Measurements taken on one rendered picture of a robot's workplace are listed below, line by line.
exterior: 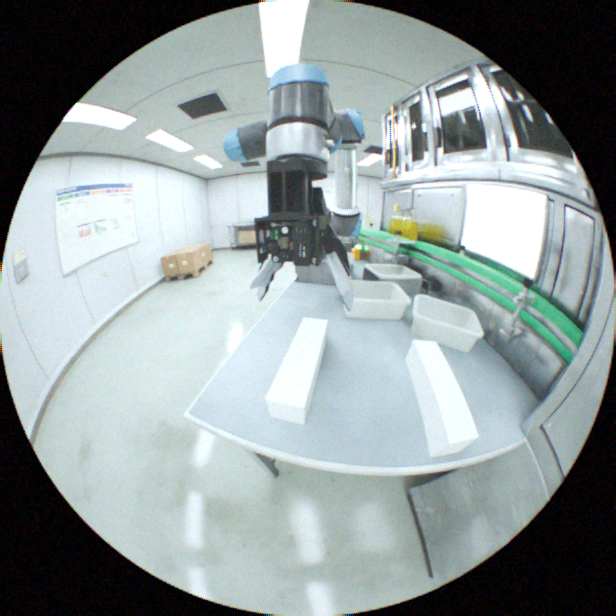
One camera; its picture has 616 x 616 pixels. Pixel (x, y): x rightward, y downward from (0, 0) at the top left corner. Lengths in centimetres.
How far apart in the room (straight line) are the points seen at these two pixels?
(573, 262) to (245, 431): 101
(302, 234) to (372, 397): 31
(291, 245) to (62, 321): 306
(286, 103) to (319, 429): 44
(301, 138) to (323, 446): 40
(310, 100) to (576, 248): 83
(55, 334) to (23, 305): 66
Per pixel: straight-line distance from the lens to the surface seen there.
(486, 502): 71
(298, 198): 21
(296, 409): 28
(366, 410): 35
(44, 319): 302
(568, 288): 84
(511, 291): 69
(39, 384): 305
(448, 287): 82
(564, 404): 51
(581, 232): 86
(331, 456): 31
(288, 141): 22
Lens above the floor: 105
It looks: 29 degrees down
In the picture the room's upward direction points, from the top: straight up
